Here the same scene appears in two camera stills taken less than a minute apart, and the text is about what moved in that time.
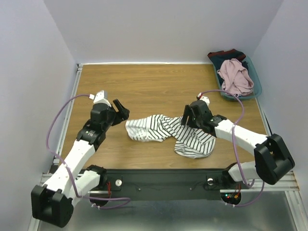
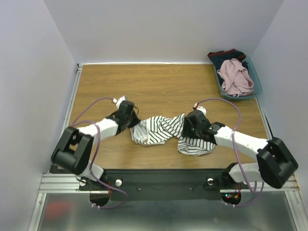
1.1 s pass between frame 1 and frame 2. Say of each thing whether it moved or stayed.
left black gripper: moved
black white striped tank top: stayed
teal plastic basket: stayed
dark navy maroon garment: stayed
